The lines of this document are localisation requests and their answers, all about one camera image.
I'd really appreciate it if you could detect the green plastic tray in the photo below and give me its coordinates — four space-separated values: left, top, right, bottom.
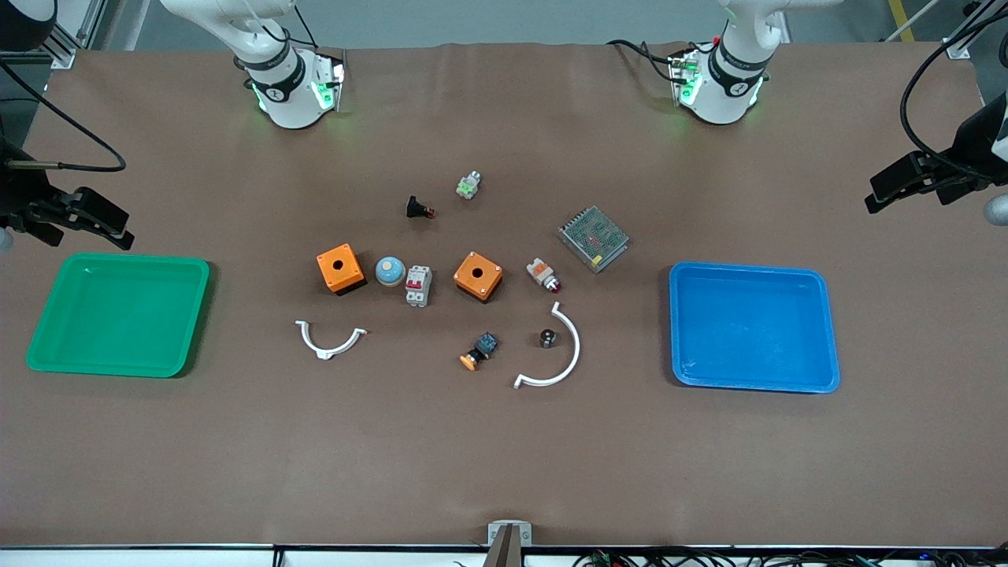
25 252 211 379

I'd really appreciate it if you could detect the orange button box black base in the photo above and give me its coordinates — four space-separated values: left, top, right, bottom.
317 243 367 296

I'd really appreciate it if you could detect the blue plastic tray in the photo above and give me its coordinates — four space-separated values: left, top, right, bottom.
669 261 841 394

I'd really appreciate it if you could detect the orange push button switch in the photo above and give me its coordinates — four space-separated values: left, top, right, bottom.
459 332 499 372

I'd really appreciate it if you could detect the metal mesh power supply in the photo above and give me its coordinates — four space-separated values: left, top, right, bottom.
558 206 630 274

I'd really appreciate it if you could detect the small white curved clamp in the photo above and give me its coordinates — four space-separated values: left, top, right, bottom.
295 320 368 361

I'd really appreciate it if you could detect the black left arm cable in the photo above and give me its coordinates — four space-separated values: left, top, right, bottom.
899 11 1008 176

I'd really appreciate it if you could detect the aluminium frame profile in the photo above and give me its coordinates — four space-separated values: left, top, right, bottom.
943 0 995 61
43 0 87 69

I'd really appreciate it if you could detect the black left base cable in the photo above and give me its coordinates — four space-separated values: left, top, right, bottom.
606 39 687 83

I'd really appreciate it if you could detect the grey metal mount bracket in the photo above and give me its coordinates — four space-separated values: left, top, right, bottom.
487 521 533 547

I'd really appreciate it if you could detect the large white curved clamp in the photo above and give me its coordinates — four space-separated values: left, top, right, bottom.
513 302 581 390

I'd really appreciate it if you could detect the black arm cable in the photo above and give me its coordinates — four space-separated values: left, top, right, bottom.
0 59 128 173
899 11 1008 176

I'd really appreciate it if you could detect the brown camera mount post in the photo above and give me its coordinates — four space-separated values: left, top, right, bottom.
482 524 522 567

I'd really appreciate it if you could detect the white circuit breaker red switch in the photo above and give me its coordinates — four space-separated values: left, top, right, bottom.
405 265 433 309

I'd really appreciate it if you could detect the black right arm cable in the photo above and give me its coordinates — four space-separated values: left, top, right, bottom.
0 59 128 173

